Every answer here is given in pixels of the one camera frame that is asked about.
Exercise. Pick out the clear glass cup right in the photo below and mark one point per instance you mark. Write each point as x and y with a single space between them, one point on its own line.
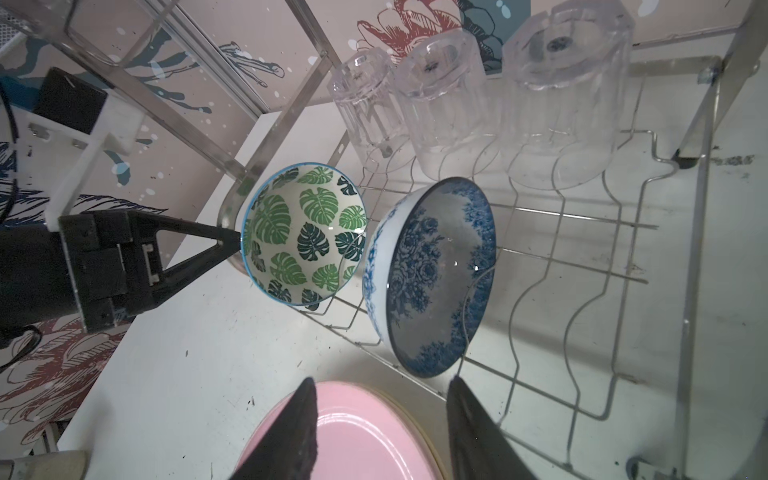
564 74

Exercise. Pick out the pink plate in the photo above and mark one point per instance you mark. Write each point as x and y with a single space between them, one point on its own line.
361 434

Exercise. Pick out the blue white floral bowl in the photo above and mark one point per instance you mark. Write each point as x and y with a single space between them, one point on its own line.
429 272

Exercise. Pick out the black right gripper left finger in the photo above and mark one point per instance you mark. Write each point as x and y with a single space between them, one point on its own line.
289 448

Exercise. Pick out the silver two-tier dish rack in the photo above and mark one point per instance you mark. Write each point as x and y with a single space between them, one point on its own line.
628 318

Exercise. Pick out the clear glass cup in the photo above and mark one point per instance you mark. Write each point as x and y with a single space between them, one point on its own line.
564 74
443 93
361 89

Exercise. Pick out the green leaf pattern bowl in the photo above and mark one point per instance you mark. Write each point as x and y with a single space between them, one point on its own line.
304 234

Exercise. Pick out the clear glass cup middle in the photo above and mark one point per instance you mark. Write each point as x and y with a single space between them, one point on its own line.
443 93

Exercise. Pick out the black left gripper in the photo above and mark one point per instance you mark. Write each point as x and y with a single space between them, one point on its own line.
116 268

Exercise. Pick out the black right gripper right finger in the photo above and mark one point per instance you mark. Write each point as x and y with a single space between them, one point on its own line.
478 448

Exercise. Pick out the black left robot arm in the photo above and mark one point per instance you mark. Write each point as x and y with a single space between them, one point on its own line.
35 283

